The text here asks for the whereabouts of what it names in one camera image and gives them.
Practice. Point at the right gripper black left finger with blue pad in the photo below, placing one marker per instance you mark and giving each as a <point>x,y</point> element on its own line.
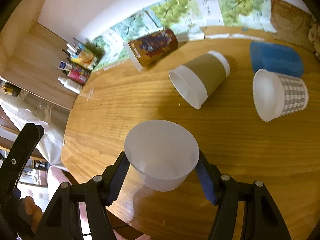
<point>61,219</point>

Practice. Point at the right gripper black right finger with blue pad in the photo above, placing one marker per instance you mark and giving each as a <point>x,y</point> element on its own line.
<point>262,218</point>

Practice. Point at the translucent white plastic cup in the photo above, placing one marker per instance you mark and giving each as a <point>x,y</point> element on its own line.
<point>162,152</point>

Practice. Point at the grey checkered paper cup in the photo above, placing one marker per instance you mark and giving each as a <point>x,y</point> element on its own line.
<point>277,95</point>

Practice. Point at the brown sleeve paper cup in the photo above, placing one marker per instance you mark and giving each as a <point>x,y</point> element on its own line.
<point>197,79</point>

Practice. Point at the blue plastic cup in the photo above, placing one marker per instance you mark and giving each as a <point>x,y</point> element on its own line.
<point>275,58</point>

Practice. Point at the dark printed paper cup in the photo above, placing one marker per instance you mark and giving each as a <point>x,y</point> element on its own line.
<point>150,48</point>

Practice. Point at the person's hand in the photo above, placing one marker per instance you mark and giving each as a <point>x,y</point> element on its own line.
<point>34,211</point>

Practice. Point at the white cloth hanging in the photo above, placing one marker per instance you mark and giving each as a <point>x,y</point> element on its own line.
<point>28,108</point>

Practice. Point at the white squeeze bottle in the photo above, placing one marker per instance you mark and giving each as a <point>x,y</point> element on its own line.
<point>71,85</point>

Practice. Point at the pink red can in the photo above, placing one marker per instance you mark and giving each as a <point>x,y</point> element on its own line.
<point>78,75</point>

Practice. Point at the green leaf picture strip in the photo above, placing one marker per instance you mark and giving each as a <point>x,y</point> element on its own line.
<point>185,18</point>

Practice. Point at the brown cardboard picture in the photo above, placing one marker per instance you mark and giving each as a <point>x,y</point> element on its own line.
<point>288,18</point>

